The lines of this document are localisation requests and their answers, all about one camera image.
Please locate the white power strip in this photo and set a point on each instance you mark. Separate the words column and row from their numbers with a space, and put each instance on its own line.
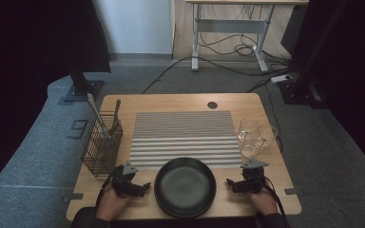
column 281, row 78

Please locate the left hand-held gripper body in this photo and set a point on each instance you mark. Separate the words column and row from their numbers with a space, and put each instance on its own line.
column 123, row 182

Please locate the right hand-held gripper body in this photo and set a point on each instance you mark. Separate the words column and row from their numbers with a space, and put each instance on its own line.
column 253, row 179

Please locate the black table grommet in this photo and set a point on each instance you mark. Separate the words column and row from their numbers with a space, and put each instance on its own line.
column 212, row 105

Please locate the clear drinking glass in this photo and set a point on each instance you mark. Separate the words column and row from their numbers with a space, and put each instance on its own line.
column 267, row 136
column 247, row 129
column 250, row 150

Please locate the striped grey placemat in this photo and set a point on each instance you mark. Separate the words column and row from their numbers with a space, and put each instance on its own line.
column 183, row 136

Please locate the white-legged wooden desk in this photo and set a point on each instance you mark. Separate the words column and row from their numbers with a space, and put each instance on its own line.
column 231, row 26

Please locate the person's right hand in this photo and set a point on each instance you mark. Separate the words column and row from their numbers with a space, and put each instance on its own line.
column 266, row 202

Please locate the dark curtain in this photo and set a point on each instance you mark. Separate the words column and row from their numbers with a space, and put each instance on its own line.
column 28, row 47
column 355, row 79

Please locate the person's left hand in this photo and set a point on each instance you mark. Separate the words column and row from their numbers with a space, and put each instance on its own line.
column 109, row 205

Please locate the grey tape piece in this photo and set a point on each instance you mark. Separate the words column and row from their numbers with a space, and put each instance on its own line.
column 293, row 191
column 72, row 197

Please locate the black metal stand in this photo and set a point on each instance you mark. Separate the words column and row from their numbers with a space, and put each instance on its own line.
column 82, row 85
column 301, row 85

